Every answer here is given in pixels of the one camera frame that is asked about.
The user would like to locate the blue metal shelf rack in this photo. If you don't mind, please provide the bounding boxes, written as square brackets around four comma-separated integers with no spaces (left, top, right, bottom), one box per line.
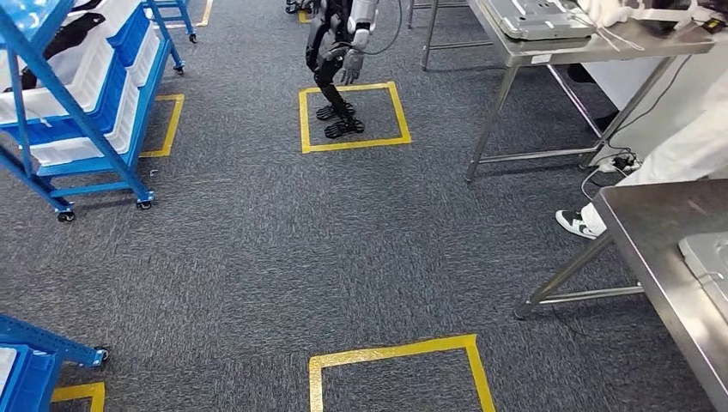
[142,0,198,45]
[0,314,110,412]
[0,0,188,224]

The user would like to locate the stainless steel workbench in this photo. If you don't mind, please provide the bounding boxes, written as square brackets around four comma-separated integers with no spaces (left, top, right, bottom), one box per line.
[513,179,728,412]

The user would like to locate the yellow floor tape marking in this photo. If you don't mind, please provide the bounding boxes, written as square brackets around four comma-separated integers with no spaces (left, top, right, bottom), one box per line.
[308,334,497,412]

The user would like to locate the black silver humanoid robot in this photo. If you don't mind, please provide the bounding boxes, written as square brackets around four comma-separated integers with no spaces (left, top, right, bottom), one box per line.
[286,0,402,141]

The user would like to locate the stainless steel side table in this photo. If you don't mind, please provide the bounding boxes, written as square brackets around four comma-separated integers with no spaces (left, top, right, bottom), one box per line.
[406,0,719,185]

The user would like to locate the white power strip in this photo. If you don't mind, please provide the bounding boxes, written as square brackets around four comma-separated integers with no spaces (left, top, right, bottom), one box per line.
[597,152,643,174]

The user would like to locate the white cabinet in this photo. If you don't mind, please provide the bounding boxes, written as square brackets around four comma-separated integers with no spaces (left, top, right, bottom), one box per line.
[580,55,675,124]

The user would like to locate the person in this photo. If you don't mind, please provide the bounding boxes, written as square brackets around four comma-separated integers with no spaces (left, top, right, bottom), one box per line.
[555,68,728,240]

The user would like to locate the black curved trim piece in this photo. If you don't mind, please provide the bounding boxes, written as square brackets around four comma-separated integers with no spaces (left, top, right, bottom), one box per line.
[20,11,106,92]

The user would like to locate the thin white cable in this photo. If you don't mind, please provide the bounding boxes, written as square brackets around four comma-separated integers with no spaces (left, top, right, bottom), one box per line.
[568,11,646,53]

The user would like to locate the black power cable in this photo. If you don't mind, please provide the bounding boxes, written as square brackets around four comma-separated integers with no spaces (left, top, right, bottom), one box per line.
[605,53,692,150]

